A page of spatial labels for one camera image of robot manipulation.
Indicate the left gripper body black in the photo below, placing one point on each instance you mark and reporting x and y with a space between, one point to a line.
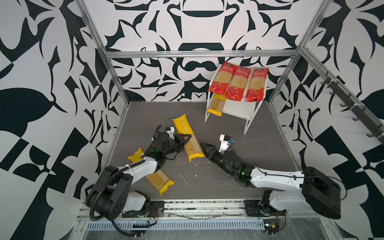
173 145

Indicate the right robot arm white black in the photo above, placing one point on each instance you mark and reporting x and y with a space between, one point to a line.
301 190

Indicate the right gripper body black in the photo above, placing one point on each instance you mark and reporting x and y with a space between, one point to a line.
221 160

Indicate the white two-tier shelf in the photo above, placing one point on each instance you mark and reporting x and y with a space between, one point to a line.
243 110

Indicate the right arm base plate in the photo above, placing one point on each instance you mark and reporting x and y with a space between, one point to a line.
256 208

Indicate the wall hook rack grey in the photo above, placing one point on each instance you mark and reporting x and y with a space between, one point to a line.
361 111

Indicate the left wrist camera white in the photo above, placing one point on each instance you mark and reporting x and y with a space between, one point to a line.
170 131

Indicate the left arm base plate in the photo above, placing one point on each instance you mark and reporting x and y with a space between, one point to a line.
151 209

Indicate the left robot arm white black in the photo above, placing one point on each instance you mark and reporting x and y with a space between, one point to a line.
110 194

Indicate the yellow spaghetti bag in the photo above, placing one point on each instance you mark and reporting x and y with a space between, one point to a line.
159 180
192 146
217 105

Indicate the aluminium front rail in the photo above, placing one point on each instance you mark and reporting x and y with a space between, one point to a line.
196 209

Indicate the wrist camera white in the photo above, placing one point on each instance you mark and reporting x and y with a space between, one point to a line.
170 131
226 143

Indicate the red spaghetti bag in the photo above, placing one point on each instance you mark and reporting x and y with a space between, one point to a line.
223 78
238 84
257 86

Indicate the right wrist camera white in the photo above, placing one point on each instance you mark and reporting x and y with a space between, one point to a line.
226 143

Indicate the white cable duct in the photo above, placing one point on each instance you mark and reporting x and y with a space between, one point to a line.
182 224

